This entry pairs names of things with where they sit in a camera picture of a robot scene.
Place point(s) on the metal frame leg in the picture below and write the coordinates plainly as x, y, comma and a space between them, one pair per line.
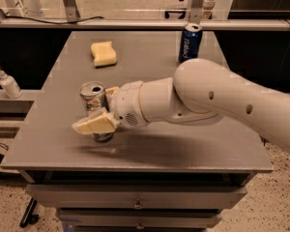
195, 10
71, 10

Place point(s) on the metal frame leg right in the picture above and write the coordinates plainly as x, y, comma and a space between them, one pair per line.
195, 10

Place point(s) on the metal frame leg left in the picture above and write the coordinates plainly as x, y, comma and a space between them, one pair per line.
71, 10

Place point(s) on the blue pepsi can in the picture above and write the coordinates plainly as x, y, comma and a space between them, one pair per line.
190, 41

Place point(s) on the grey drawer cabinet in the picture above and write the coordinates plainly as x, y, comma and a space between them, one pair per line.
162, 178

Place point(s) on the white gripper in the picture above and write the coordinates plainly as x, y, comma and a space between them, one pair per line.
128, 104

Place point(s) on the white pump bottle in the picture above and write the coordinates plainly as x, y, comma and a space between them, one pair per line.
9, 85

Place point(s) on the yellow sponge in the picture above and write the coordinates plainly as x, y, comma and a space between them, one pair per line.
104, 54

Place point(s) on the silver redbull can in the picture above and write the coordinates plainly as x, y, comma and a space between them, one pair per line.
95, 104

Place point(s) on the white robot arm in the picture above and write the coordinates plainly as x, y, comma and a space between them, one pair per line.
200, 92

